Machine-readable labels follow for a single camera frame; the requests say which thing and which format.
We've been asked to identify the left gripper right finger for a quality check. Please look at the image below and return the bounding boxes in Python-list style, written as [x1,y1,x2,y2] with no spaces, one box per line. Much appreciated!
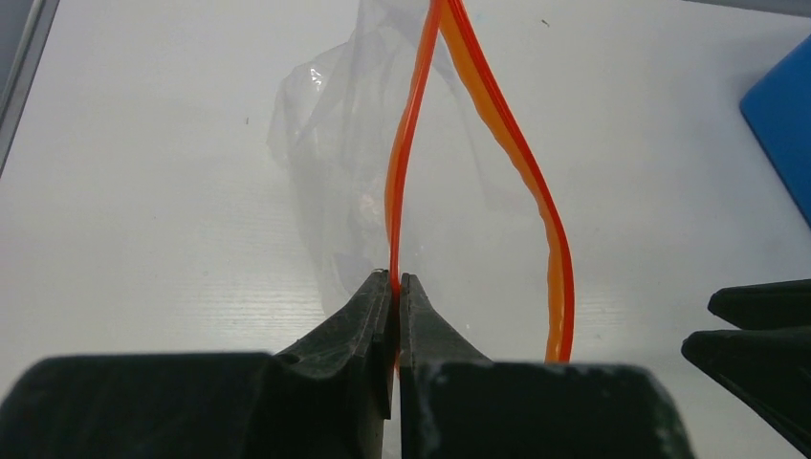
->
[399,274,693,458]

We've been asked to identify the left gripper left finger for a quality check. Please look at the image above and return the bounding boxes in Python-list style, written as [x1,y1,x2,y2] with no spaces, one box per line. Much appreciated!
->
[1,271,394,458]

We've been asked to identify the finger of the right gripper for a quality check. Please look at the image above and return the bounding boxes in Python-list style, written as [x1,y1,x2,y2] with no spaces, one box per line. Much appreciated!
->
[708,279,810,330]
[681,328,810,456]

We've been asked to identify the clear zip top bag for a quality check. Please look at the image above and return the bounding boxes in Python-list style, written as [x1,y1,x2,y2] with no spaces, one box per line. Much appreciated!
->
[268,1,575,362]

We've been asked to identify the blue plastic bin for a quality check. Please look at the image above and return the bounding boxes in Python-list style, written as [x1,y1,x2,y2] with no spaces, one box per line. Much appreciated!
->
[739,38,810,222]

